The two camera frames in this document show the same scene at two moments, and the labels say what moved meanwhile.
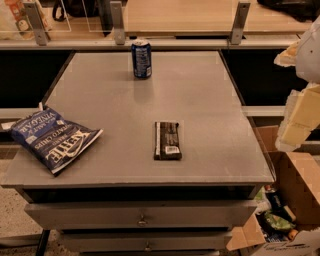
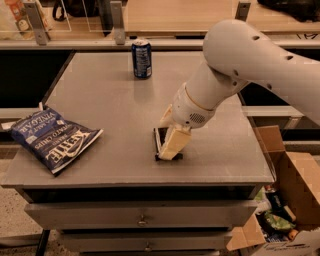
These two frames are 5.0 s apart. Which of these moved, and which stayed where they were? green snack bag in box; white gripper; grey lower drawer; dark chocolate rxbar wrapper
Moved: white gripper
Stayed: grey lower drawer; green snack bag in box; dark chocolate rxbar wrapper
